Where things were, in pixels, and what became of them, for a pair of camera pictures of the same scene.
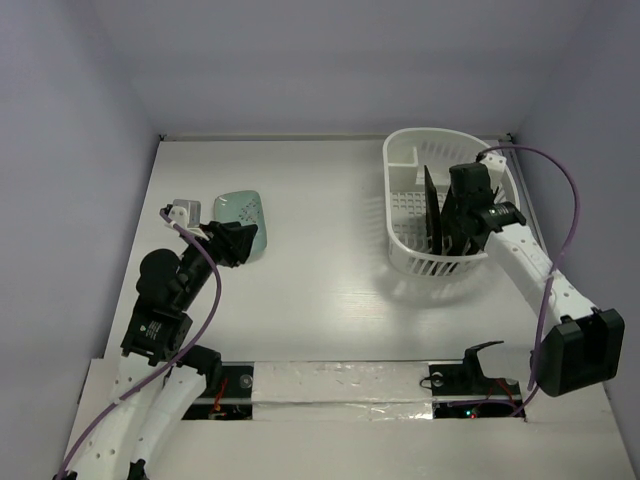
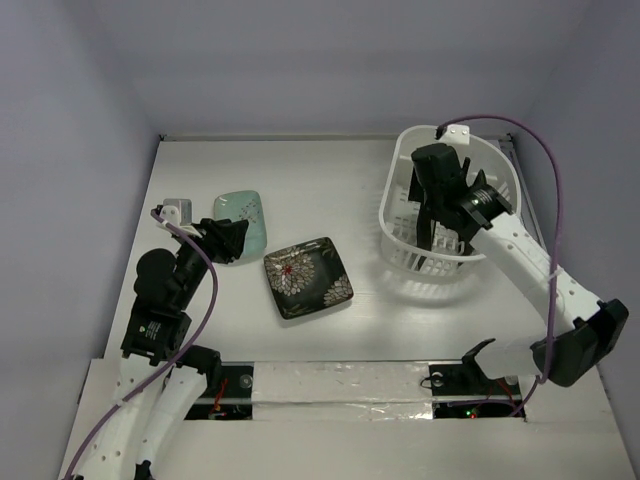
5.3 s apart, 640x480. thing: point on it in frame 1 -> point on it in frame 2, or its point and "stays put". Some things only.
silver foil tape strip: (342, 391) stays put
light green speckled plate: (246, 208) stays put
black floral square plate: (454, 240) -> (307, 277)
